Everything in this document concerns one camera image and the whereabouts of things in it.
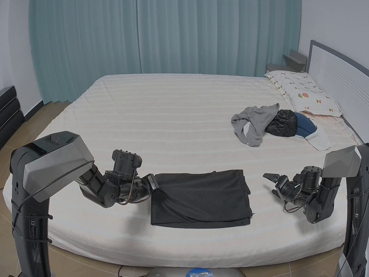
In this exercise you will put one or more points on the black chest of drawers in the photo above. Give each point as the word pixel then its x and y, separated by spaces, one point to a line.
pixel 8 114

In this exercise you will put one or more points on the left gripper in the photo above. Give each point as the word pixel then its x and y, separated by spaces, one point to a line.
pixel 145 187

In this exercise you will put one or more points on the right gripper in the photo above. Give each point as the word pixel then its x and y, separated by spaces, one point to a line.
pixel 286 189

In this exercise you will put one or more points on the blue-green curtain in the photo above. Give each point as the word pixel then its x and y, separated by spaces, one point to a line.
pixel 219 27
pixel 86 33

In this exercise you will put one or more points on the black patterned garment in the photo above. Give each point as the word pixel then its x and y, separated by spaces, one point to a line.
pixel 284 123

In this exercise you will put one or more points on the white printed pillow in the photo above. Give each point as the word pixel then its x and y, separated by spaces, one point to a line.
pixel 305 92

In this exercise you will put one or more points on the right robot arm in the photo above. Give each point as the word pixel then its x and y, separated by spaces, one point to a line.
pixel 340 166

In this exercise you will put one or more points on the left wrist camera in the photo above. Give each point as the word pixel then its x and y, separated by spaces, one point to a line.
pixel 126 160

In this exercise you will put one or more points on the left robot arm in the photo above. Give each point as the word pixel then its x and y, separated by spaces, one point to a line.
pixel 54 160

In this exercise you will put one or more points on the blue and white garment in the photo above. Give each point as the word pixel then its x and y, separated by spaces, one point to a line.
pixel 312 133

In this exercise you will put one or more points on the bed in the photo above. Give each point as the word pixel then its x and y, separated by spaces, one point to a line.
pixel 161 120

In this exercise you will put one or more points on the grey bedside table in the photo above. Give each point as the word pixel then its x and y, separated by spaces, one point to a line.
pixel 289 63

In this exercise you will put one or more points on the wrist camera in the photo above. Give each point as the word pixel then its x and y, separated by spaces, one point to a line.
pixel 126 160
pixel 310 176

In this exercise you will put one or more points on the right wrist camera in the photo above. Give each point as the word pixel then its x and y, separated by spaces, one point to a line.
pixel 310 176

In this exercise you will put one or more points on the grey garment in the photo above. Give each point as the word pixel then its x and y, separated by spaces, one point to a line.
pixel 256 121

